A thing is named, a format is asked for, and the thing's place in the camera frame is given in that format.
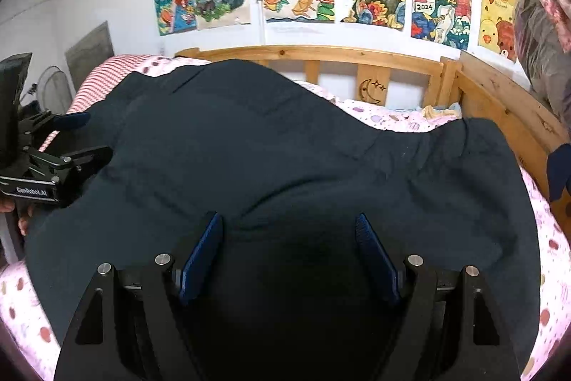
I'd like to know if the dark navy large coat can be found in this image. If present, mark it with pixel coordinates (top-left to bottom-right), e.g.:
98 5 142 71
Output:
26 60 539 380

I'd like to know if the bagged clothes pile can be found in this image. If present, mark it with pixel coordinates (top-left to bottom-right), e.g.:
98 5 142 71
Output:
515 0 570 127

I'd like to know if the person's left hand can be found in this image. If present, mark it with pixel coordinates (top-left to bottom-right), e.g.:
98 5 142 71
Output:
0 196 34 236

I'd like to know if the white standing fan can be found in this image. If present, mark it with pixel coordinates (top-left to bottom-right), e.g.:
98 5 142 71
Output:
36 66 72 114

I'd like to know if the red checked pillow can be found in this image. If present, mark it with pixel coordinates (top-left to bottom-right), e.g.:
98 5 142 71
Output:
66 54 160 115

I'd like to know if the pink spotted bed quilt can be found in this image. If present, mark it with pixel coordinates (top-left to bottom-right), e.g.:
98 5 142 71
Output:
1 56 570 380

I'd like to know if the bear and chick drawing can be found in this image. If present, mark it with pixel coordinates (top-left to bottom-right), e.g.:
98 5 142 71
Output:
478 0 517 63

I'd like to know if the grey wall panel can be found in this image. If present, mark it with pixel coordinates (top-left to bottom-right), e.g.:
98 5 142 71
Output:
65 22 114 91

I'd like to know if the wooden bed frame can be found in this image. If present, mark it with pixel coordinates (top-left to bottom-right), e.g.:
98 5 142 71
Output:
175 45 570 196

